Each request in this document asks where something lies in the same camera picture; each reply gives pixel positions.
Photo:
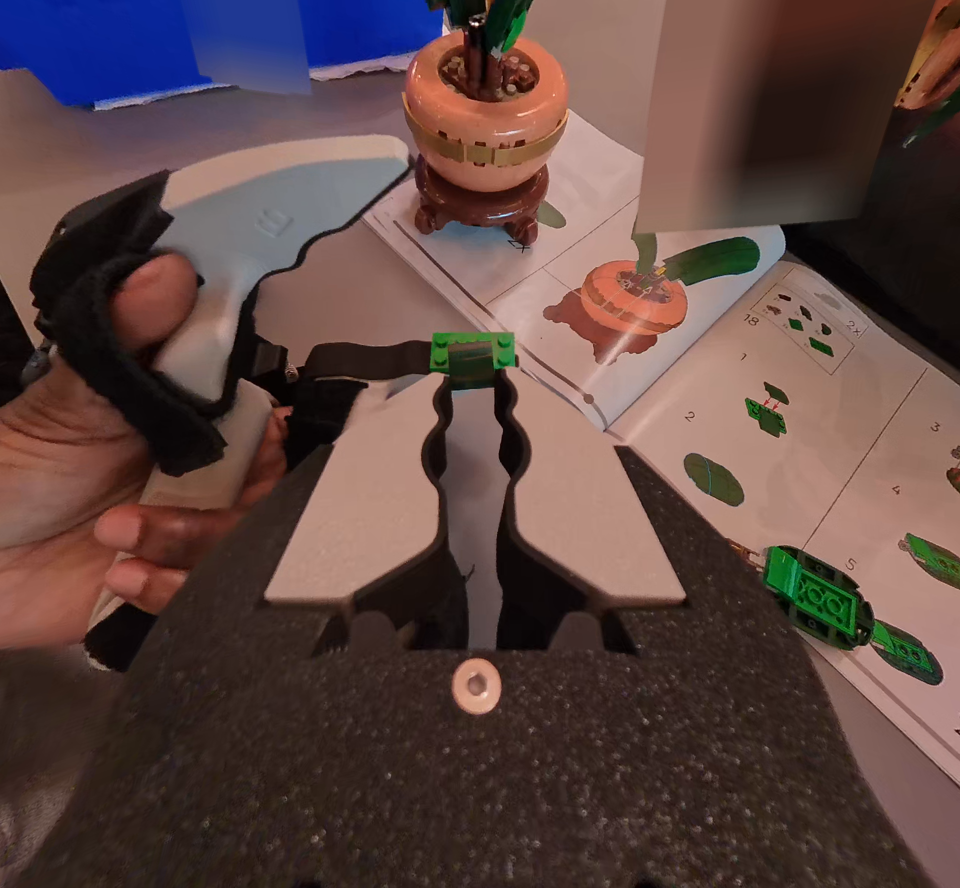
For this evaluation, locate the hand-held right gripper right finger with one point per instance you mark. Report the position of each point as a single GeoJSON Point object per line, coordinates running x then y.
{"type": "Point", "coordinates": [592, 513]}

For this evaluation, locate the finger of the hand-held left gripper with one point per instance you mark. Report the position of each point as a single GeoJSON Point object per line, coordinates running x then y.
{"type": "Point", "coordinates": [367, 359]}

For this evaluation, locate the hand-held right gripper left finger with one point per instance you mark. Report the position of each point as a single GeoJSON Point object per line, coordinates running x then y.
{"type": "Point", "coordinates": [360, 505]}

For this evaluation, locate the bright green toy brick plate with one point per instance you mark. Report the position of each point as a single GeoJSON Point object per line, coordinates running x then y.
{"type": "Point", "coordinates": [472, 346]}

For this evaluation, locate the small dark green tile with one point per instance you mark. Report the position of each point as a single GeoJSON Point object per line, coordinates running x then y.
{"type": "Point", "coordinates": [472, 376]}

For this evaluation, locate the person's left hand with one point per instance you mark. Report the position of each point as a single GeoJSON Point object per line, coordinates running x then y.
{"type": "Point", "coordinates": [45, 498]}

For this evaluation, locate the building instruction booklet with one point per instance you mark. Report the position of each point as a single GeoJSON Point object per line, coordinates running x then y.
{"type": "Point", "coordinates": [750, 408]}

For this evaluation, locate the green brick leaf assembly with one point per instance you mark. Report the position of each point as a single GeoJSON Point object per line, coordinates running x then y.
{"type": "Point", "coordinates": [817, 595]}

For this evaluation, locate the pink brick flower pot model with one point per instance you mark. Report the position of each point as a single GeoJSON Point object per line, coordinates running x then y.
{"type": "Point", "coordinates": [480, 123]}

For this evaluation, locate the blue plastic bin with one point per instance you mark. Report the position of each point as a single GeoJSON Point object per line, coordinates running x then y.
{"type": "Point", "coordinates": [90, 3]}

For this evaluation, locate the dark orchid set box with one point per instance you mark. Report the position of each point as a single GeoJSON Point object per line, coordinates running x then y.
{"type": "Point", "coordinates": [922, 265]}

